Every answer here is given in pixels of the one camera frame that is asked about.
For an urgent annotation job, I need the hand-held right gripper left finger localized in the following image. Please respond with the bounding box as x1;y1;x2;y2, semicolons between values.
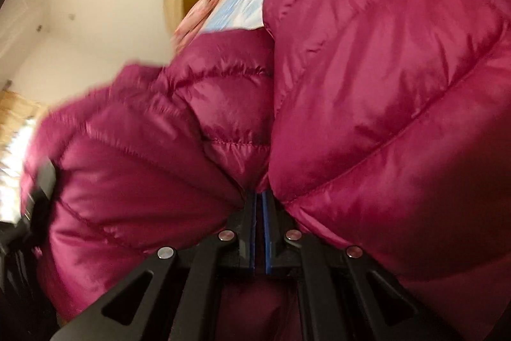
50;189;258;341

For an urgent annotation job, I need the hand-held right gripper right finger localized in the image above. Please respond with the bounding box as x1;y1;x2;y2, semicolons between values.
261;189;466;341

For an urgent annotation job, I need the magenta puffer jacket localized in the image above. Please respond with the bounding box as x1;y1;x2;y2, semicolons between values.
22;0;511;341

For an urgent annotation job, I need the beige side curtain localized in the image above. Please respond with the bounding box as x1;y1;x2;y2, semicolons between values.
0;89;44;206

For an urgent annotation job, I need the pink floral quilt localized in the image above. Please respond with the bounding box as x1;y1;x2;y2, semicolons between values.
172;0;226;50

